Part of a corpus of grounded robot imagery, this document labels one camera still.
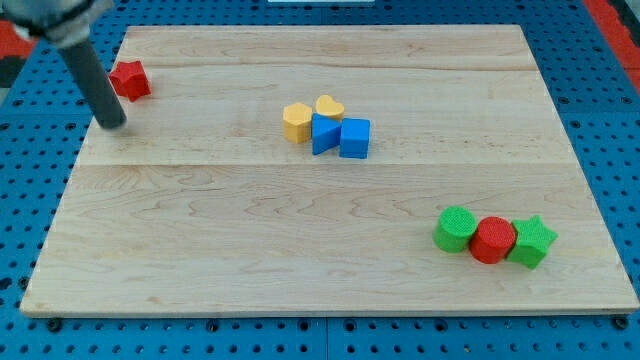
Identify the red star block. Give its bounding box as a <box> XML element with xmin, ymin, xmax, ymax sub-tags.
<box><xmin>109</xmin><ymin>60</ymin><xmax>151</xmax><ymax>102</ymax></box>

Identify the grey robot arm end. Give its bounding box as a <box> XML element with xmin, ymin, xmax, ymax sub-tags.
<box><xmin>1</xmin><ymin>0</ymin><xmax>114</xmax><ymax>48</ymax></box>

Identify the yellow heart block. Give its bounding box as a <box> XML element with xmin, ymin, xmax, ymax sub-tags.
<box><xmin>315</xmin><ymin>94</ymin><xmax>345</xmax><ymax>121</ymax></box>

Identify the green star block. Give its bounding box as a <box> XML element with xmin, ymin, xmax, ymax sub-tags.
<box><xmin>506</xmin><ymin>215</ymin><xmax>558</xmax><ymax>269</ymax></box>

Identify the blue triangle block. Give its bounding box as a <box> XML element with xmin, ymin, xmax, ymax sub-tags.
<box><xmin>311</xmin><ymin>113</ymin><xmax>342</xmax><ymax>155</ymax></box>

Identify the blue cube block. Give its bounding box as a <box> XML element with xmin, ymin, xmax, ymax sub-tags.
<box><xmin>339</xmin><ymin>118</ymin><xmax>371</xmax><ymax>159</ymax></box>

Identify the yellow hexagon block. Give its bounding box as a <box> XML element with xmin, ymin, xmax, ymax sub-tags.
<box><xmin>282</xmin><ymin>103</ymin><xmax>313</xmax><ymax>144</ymax></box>

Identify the light wooden board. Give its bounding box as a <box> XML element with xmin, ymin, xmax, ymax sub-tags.
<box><xmin>21</xmin><ymin>25</ymin><xmax>639</xmax><ymax>318</ymax></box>

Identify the green cylinder block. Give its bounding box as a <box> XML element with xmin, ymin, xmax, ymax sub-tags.
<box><xmin>433</xmin><ymin>206</ymin><xmax>477</xmax><ymax>253</ymax></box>

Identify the red cylinder block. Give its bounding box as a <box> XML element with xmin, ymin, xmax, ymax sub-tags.
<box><xmin>469</xmin><ymin>216</ymin><xmax>516</xmax><ymax>264</ymax></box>

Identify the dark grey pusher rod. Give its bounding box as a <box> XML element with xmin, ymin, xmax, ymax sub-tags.
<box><xmin>59</xmin><ymin>39</ymin><xmax>127</xmax><ymax>130</ymax></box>

